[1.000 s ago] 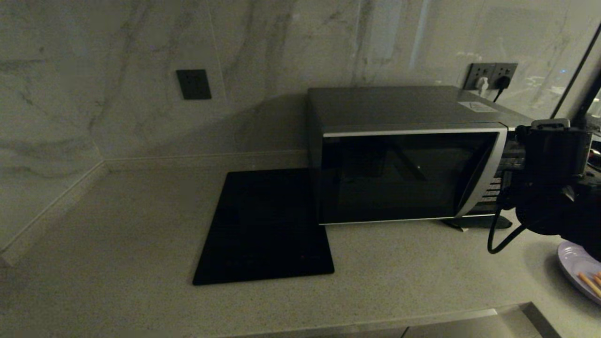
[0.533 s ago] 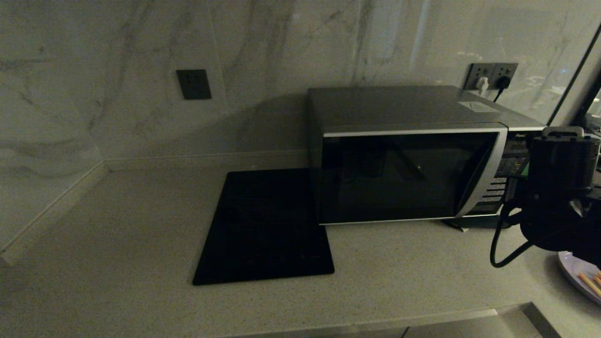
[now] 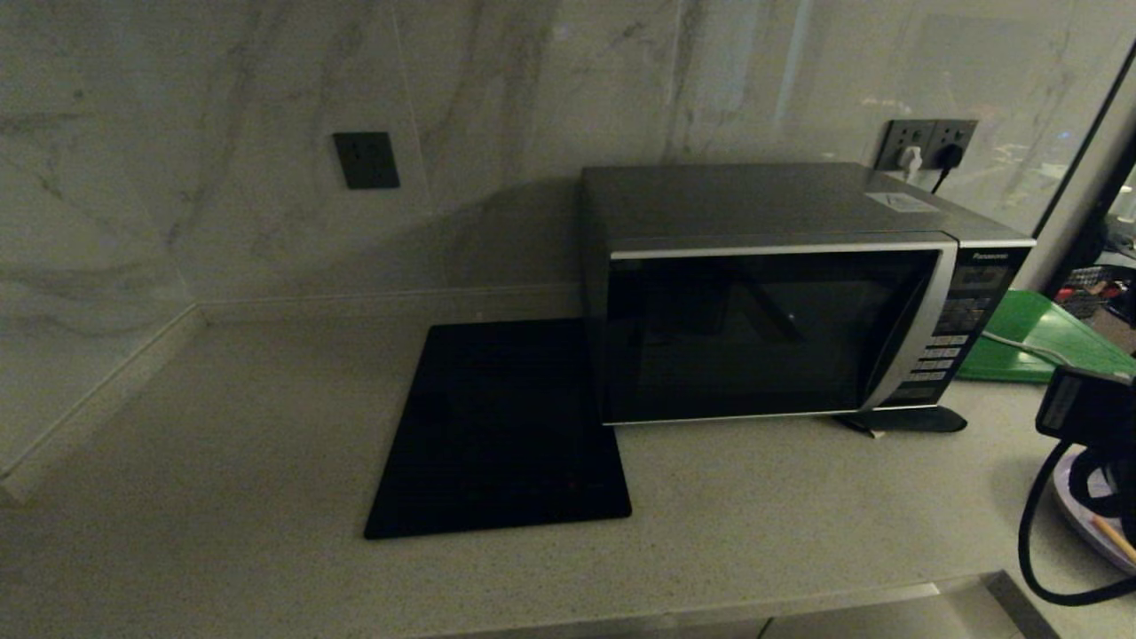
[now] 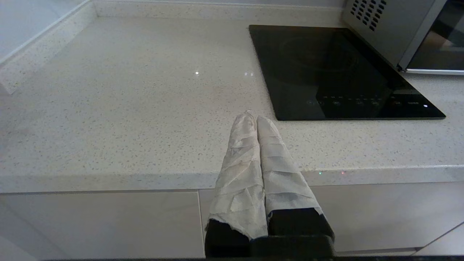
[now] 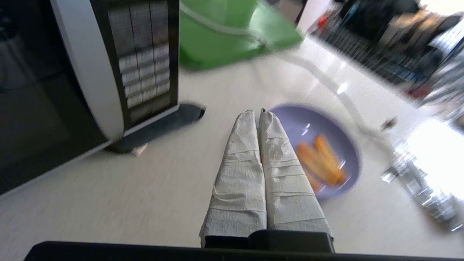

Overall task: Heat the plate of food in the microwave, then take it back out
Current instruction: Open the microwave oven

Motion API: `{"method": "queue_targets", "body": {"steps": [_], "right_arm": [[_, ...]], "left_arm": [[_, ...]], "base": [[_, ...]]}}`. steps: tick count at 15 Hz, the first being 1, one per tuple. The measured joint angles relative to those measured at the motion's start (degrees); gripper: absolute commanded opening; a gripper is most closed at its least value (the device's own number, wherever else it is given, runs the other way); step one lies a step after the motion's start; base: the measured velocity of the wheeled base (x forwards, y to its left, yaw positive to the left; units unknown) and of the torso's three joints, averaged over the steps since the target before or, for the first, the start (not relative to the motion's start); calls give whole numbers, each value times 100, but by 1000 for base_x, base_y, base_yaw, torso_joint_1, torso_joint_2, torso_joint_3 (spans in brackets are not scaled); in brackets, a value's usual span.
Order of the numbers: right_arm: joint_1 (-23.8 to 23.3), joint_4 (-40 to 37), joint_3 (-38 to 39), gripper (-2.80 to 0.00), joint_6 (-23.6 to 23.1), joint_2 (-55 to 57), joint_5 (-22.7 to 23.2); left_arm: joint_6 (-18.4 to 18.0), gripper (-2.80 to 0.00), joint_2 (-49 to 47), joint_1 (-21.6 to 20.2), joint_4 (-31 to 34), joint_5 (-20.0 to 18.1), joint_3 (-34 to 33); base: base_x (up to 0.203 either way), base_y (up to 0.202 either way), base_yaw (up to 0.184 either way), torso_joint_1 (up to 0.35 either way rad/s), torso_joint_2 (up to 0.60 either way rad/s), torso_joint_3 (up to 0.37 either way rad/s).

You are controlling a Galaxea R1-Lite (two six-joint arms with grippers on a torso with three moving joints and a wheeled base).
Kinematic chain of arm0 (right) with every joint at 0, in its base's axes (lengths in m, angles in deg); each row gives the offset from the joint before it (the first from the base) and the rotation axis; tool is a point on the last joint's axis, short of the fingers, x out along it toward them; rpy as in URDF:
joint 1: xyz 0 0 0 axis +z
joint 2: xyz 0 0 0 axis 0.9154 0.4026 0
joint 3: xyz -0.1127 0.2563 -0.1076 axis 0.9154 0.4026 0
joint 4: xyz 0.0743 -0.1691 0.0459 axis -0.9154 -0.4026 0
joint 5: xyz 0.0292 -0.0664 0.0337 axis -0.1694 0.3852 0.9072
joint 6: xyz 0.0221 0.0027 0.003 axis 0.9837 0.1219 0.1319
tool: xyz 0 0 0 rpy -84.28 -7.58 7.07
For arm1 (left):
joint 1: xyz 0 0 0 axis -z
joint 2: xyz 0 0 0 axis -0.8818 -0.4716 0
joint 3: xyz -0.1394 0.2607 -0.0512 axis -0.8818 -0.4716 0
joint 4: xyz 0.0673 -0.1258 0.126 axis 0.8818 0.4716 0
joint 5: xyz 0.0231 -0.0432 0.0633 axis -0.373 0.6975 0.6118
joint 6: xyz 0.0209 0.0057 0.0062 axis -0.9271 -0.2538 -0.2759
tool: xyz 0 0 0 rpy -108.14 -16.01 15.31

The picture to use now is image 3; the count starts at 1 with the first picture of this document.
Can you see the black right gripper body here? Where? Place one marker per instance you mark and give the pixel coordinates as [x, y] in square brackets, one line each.
[1100, 408]

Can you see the purple plastic plate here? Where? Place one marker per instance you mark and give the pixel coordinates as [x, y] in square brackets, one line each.
[1078, 519]

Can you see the silver black microwave oven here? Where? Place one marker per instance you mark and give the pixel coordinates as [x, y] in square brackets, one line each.
[754, 197]

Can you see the green plastic cutting board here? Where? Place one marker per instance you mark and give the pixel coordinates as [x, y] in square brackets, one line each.
[1034, 328]

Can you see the orange bread stick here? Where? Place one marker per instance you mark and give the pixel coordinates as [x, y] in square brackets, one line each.
[1114, 539]

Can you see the black foam pad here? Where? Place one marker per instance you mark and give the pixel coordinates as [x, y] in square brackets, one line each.
[919, 419]

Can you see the black power plug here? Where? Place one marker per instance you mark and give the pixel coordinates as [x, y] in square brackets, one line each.
[950, 157]

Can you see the white cabinet front panel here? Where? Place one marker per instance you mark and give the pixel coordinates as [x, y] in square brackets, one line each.
[887, 621]

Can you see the white power plug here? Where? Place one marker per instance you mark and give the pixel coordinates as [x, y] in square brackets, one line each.
[910, 161]

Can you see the black glass induction cooktop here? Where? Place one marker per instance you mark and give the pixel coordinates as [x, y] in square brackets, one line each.
[497, 435]

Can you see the dark double wall socket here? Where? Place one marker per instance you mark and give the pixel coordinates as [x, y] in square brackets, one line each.
[930, 133]

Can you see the dark single wall socket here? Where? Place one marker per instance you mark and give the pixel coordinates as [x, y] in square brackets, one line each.
[366, 160]

